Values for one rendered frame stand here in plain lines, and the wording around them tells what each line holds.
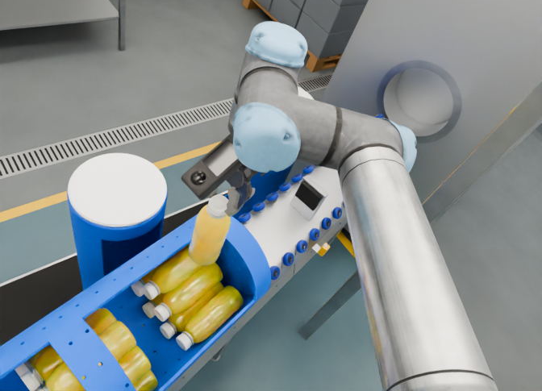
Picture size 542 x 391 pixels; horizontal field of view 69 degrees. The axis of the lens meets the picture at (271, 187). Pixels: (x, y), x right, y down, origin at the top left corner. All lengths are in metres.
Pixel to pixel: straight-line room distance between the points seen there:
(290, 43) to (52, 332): 0.67
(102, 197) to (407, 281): 1.04
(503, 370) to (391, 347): 2.66
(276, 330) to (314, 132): 1.88
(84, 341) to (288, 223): 0.82
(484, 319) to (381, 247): 2.71
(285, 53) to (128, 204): 0.84
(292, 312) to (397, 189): 1.97
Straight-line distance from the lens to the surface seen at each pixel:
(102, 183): 1.28
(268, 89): 0.46
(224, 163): 0.61
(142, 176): 1.30
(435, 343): 0.31
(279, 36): 0.52
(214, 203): 0.74
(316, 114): 0.46
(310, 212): 1.44
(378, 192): 0.40
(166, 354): 1.11
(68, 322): 0.89
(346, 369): 2.36
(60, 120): 2.98
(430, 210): 1.36
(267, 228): 1.39
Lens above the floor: 2.05
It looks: 48 degrees down
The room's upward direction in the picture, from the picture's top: 25 degrees clockwise
